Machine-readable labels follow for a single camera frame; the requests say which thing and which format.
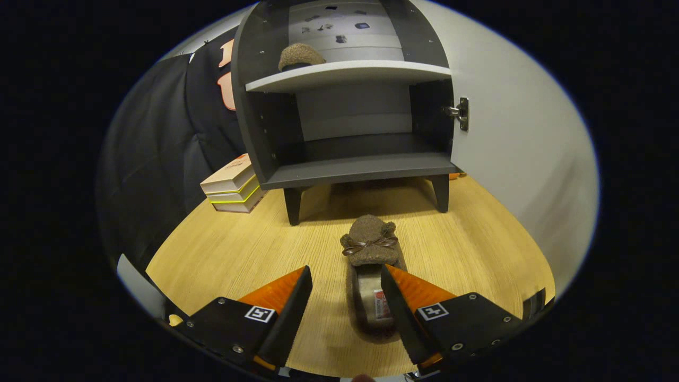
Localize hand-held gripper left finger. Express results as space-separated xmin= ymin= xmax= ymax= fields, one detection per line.
xmin=175 ymin=265 xmax=314 ymax=372

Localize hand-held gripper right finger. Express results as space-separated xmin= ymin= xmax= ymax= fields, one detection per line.
xmin=381 ymin=264 xmax=526 ymax=375

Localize brown fuzzy shoe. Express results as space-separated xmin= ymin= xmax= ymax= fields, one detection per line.
xmin=278 ymin=43 xmax=326 ymax=72
xmin=339 ymin=214 xmax=409 ymax=337

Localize dark grey shoe cabinet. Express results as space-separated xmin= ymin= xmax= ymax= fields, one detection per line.
xmin=231 ymin=0 xmax=459 ymax=226

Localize beige shoe cabinet door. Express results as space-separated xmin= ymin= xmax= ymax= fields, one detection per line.
xmin=411 ymin=0 xmax=600 ymax=298

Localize metal door hinge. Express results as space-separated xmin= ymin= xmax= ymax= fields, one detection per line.
xmin=445 ymin=97 xmax=470 ymax=132

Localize yellow-edged book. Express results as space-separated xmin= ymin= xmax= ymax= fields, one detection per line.
xmin=206 ymin=178 xmax=260 ymax=204
xmin=211 ymin=188 xmax=267 ymax=214

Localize orange and white book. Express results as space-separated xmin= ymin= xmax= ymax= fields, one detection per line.
xmin=200 ymin=154 xmax=256 ymax=195

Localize black backdrop cloth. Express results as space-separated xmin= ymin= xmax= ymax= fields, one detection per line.
xmin=95 ymin=27 xmax=250 ymax=271

